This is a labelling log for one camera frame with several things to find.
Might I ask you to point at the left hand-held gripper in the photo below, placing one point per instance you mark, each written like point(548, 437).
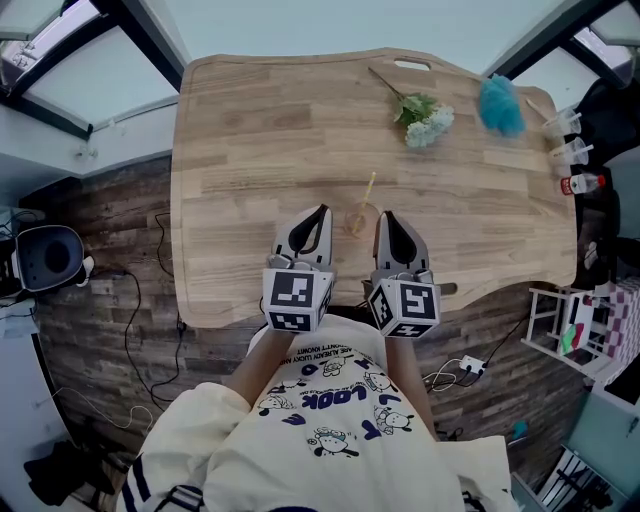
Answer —
point(292, 297)

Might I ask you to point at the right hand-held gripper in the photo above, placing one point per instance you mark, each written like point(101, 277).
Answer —
point(412, 305)

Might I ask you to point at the clear plastic cup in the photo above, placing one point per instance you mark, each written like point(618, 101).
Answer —
point(362, 222)

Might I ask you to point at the yellow striped straw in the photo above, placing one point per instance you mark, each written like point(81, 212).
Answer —
point(364, 202)

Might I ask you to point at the person's right forearm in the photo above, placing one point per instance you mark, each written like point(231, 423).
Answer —
point(407, 380)

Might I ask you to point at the person's left forearm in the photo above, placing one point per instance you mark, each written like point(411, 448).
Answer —
point(262, 367)

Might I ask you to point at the clear lidded cup with straw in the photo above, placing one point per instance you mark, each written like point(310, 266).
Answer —
point(570, 151)
point(562, 122)

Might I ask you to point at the artificial white flower sprig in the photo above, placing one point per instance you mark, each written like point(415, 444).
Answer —
point(422, 117)

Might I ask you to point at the white power strip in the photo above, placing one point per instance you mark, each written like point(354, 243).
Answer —
point(473, 363)

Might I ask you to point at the blue fluffy duster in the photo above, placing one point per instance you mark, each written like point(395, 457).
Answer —
point(500, 107)

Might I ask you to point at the white metal rack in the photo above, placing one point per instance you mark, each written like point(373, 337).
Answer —
point(560, 325)

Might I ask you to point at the cream printed shirt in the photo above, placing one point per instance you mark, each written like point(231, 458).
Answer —
point(320, 430)

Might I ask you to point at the red label water bottle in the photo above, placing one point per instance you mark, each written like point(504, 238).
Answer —
point(582, 184)

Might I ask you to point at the small teal object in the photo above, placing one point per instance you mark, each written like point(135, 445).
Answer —
point(520, 429)

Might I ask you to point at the black office chair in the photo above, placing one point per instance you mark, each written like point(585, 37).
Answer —
point(607, 165)

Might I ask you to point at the pink checkered cloth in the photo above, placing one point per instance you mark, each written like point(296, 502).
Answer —
point(624, 320)

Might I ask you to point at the grey round fan heater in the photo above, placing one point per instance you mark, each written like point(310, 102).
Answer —
point(47, 257)

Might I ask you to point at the black bag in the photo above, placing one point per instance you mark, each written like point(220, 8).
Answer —
point(67, 472)

